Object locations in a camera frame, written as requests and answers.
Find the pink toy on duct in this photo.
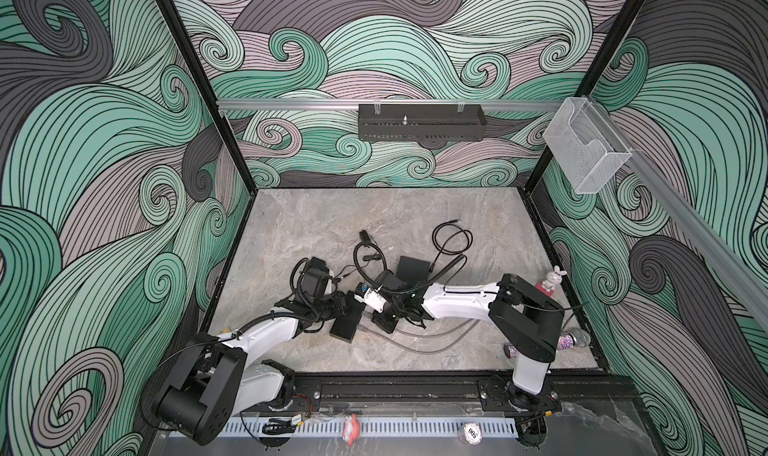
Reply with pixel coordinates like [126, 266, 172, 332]
[342, 414, 361, 447]

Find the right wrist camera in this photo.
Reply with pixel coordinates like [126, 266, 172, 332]
[354, 284, 388, 313]

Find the white slotted cable duct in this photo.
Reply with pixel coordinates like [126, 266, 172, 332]
[219, 417, 518, 440]

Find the round white pink object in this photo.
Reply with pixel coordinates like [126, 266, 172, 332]
[458, 422, 482, 446]

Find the black perforated wall tray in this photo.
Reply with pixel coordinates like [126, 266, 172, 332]
[357, 103, 488, 144]

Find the large black network switch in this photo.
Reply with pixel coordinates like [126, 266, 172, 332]
[395, 256, 430, 287]

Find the glittery purple microphone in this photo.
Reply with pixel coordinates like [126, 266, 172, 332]
[503, 327, 591, 359]

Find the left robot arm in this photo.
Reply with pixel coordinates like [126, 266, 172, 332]
[141, 258, 350, 445]

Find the small black ribbed switch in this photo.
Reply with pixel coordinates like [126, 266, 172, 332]
[329, 309, 364, 344]

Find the pink bunny figurine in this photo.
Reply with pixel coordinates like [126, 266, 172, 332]
[536, 266, 568, 297]

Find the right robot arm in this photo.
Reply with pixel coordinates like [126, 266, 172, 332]
[352, 242, 566, 396]

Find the grey ethernet cable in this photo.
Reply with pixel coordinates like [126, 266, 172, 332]
[389, 317, 475, 340]
[359, 320, 481, 356]

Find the clear acrylic wall box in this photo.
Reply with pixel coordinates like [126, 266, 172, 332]
[543, 97, 631, 195]

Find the coiled black cable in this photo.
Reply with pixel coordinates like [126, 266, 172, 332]
[427, 219, 475, 277]

